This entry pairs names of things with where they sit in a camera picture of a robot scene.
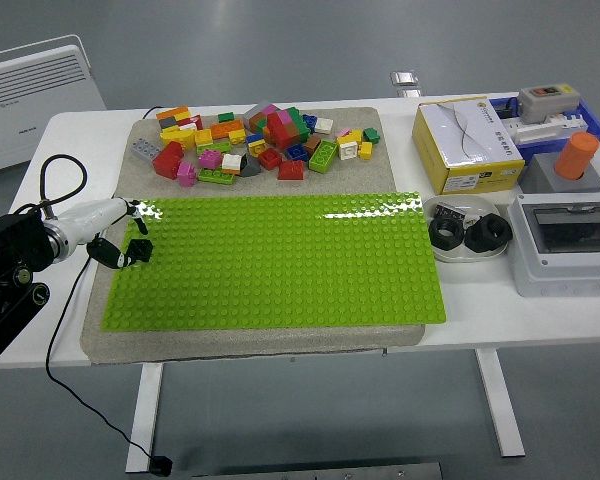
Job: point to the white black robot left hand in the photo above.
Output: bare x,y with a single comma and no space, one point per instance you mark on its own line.
92,215

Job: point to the black square toy brick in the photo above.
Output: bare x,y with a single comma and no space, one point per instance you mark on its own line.
142,250

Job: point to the light grey long toy brick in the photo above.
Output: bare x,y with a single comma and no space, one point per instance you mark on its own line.
146,148

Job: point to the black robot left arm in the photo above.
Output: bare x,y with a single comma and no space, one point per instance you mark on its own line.
10,240

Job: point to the pink square toy brick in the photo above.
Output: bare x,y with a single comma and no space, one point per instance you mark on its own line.
186,174

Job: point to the yellow rounded toy brick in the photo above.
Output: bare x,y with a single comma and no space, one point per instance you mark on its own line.
175,137

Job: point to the dark grey small toy brick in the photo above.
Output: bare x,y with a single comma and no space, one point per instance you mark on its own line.
168,122

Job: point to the white flat toy brick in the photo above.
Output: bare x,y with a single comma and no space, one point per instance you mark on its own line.
187,127

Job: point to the magenta studded toy brick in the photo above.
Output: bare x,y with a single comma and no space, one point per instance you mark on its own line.
209,159

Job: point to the lime green long toy brick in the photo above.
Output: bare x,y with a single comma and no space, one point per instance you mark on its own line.
214,147
216,175

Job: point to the orange flat toy brick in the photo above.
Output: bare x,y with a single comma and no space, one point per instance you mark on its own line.
172,112

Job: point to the yellow flat toy brick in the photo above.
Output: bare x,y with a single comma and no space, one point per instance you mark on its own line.
183,117

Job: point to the yellow square toy brick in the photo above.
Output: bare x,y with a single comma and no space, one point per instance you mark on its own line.
203,137
237,136

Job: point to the red small toy brick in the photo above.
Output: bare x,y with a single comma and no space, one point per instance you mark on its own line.
196,122

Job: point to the white and orange toy brick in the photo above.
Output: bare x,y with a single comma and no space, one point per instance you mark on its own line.
231,163

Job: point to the orange long toy brick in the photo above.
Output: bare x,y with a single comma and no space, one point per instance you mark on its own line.
226,129

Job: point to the dark green small toy brick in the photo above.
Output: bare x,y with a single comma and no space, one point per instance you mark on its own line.
225,117

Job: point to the yellow and blue toy brick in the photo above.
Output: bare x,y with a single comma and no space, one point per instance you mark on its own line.
255,145

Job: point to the red square toy brick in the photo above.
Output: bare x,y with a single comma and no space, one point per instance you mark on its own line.
269,158

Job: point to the grey large toy brick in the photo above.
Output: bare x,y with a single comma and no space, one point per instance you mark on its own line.
254,116

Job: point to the orange small toy brick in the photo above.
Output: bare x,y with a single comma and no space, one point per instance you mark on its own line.
266,134

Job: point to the lime green studded baseplate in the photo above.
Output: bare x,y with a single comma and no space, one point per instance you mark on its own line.
280,265

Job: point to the red slope toy brick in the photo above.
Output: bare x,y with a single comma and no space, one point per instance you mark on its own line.
291,170

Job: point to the red tall toy brick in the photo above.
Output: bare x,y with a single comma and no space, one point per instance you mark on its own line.
280,132

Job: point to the magenta flat toy brick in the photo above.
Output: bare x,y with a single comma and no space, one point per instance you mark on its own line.
270,107

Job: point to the blue square toy brick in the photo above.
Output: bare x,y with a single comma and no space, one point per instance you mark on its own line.
309,122
296,152

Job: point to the pink small toy brick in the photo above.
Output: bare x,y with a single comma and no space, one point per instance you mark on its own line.
283,117

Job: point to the brown toy brick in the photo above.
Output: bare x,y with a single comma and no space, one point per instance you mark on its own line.
298,134
312,145

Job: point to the green tall toy brick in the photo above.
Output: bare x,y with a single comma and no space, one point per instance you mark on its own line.
296,116

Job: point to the lime green wide toy brick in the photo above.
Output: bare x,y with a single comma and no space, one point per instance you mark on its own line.
323,156

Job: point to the white square toy brick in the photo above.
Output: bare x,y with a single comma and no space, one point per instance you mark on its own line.
324,125
347,149

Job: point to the pink flat toy brick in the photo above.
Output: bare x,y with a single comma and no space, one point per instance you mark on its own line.
343,132

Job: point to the yellow small toy brick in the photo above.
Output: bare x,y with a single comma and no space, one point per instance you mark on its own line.
354,135
365,150

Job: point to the green square toy brick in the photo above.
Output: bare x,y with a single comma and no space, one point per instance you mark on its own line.
371,135

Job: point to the red large slope brick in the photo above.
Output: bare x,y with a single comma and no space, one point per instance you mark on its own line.
169,160

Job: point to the white panel heater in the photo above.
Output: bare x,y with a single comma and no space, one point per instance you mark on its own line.
25,100

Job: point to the dark grey slope brick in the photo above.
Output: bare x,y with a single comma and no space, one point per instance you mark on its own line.
251,167

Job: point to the white table leg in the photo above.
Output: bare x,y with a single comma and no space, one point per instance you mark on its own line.
502,415
145,420

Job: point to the grey-brown table mat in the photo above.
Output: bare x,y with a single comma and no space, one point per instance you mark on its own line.
260,345

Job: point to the metal floor socket cover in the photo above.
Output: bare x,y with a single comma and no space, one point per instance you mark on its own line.
404,77
409,92

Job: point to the grey metal plate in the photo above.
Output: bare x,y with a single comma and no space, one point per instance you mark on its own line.
320,472

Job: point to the large black hex nut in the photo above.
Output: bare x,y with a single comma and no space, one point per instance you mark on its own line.
437,237
497,235

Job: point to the small black printed card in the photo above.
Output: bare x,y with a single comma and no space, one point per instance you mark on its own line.
450,211

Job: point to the yellow and white carton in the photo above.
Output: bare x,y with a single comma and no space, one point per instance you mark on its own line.
460,140

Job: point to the white shallow dish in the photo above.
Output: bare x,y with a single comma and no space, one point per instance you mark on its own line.
470,205

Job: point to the black adapter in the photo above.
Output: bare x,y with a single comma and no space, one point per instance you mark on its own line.
506,108

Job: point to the grey square holder block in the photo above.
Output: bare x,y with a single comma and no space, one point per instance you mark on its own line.
542,175

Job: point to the orange ribbed cylinder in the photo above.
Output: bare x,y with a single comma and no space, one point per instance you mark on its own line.
575,155

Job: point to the blue plastic tray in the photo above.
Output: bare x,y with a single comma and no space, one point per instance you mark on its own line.
597,127

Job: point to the white electrical enclosure box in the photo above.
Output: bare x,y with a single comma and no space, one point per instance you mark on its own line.
555,270

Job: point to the grey switch box red button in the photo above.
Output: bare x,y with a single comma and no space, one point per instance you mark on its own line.
547,102

